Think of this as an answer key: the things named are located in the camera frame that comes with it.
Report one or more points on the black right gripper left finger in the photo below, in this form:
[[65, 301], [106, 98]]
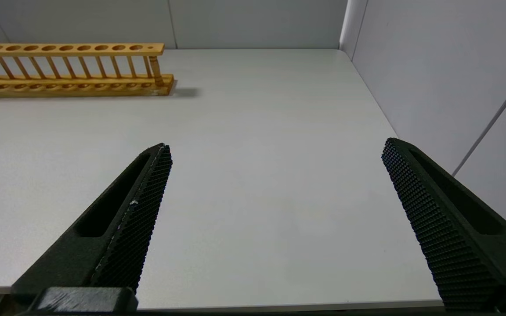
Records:
[[121, 228]]

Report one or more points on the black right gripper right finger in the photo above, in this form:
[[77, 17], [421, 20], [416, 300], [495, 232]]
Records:
[[455, 228]]

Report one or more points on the wooden test tube rack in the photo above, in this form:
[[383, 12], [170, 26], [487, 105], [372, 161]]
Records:
[[73, 85]]

